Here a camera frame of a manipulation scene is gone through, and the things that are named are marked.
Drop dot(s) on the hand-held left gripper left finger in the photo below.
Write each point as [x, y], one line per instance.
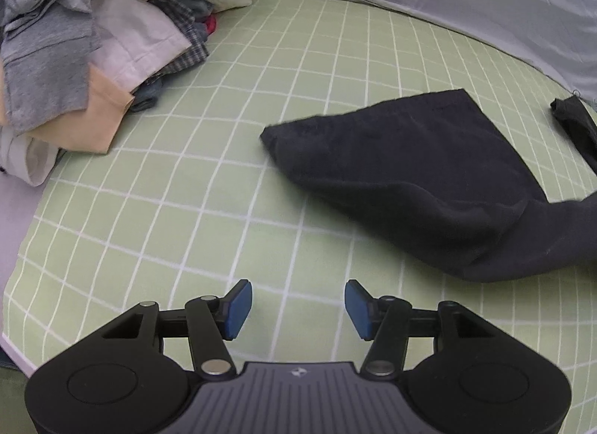
[238, 310]

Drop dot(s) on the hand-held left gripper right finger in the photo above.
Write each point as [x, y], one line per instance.
[357, 308]

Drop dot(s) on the black pants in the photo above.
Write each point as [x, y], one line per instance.
[410, 173]

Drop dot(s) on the pile of mixed clothes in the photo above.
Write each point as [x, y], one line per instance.
[98, 112]

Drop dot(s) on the green checked bedsheet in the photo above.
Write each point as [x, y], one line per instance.
[186, 205]

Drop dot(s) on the blue denim cloth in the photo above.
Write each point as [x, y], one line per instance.
[147, 98]

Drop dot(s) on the crumpled white cloth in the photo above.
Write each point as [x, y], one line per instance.
[32, 159]

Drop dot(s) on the plaid shirt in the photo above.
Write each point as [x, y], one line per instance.
[186, 56]

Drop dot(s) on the red cloth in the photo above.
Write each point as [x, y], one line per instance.
[211, 24]

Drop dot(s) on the white garment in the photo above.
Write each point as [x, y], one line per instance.
[135, 37]

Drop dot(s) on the grey carrot-print quilt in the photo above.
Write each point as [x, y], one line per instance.
[419, 0]

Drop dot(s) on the grey shirt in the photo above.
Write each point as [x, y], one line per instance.
[46, 56]

